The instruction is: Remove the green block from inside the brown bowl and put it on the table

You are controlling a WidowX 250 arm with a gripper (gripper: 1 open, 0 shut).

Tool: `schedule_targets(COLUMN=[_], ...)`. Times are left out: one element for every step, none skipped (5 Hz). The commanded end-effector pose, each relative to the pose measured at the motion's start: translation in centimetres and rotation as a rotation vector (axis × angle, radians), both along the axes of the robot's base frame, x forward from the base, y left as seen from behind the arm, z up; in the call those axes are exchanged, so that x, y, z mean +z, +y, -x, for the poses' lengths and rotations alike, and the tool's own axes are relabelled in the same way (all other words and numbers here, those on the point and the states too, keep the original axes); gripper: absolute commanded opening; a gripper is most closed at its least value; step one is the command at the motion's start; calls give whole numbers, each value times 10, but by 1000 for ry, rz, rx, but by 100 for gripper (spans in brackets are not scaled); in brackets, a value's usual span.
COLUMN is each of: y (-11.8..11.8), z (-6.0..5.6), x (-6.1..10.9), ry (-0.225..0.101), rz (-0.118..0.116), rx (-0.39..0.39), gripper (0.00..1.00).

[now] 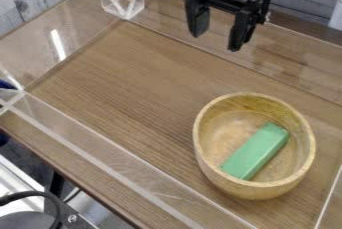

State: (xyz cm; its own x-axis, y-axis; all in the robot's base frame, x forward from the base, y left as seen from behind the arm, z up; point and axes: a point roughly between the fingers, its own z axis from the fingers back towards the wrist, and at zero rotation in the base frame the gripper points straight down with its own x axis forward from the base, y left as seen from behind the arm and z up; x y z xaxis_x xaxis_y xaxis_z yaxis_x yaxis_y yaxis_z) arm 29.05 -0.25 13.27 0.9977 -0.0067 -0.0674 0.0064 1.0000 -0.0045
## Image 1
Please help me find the black table leg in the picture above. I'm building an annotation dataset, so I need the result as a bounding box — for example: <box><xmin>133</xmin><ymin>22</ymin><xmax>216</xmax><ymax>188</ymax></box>
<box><xmin>49</xmin><ymin>172</ymin><xmax>65</xmax><ymax>197</ymax></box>

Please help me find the black cable loop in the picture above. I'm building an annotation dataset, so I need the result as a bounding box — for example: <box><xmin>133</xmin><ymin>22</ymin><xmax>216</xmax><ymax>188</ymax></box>
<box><xmin>0</xmin><ymin>190</ymin><xmax>64</xmax><ymax>229</ymax></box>

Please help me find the clear acrylic enclosure wall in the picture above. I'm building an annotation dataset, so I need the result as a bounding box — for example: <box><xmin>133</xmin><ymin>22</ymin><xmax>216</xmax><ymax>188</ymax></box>
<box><xmin>0</xmin><ymin>0</ymin><xmax>342</xmax><ymax>229</ymax></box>

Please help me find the blue object at edge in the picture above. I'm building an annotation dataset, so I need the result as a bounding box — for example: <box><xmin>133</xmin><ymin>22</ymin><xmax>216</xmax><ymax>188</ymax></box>
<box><xmin>0</xmin><ymin>79</ymin><xmax>16</xmax><ymax>90</ymax></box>

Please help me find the brown wooden bowl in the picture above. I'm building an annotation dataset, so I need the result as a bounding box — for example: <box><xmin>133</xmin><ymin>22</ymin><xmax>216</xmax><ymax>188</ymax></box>
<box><xmin>192</xmin><ymin>92</ymin><xmax>316</xmax><ymax>200</ymax></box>

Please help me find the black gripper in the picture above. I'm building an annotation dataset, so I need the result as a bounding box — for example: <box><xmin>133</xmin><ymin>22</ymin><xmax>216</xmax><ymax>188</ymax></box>
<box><xmin>184</xmin><ymin>0</ymin><xmax>271</xmax><ymax>52</ymax></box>

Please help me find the green rectangular block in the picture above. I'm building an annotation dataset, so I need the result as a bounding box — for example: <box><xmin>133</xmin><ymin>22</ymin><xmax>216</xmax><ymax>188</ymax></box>
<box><xmin>220</xmin><ymin>122</ymin><xmax>290</xmax><ymax>180</ymax></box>

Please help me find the black metal bracket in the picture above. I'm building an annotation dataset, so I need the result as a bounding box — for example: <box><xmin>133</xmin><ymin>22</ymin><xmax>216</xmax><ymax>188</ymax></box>
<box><xmin>42</xmin><ymin>198</ymin><xmax>99</xmax><ymax>229</ymax></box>

